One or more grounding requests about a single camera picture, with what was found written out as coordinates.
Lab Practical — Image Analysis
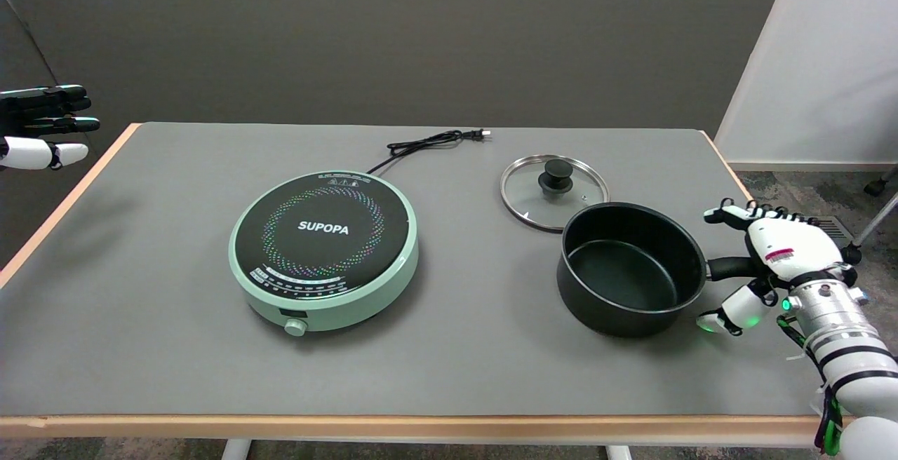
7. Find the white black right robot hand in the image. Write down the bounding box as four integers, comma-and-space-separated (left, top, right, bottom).
697, 198, 858, 336

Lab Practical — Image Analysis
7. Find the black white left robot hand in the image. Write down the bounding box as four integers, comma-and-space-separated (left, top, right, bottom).
0, 85, 100, 172

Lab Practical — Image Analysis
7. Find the black soup pot with handle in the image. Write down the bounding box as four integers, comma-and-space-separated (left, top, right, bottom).
556, 202, 762, 339

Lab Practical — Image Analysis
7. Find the metal floor vent grille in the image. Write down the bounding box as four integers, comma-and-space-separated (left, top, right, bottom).
814, 217, 855, 245

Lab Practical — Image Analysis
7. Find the metal chair base with casters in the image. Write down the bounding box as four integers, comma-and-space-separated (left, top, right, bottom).
840, 165, 898, 266

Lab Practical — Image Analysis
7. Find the glass lid with black knob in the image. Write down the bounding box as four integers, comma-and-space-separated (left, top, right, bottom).
500, 154, 610, 232

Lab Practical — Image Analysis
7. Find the green round induction cooker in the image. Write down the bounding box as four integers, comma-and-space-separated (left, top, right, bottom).
228, 170, 420, 337

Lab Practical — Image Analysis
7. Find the black green robot cable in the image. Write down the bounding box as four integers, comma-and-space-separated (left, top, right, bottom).
775, 313, 844, 456

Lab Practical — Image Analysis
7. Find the black power cord with plug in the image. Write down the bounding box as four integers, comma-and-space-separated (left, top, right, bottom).
365, 128, 491, 177

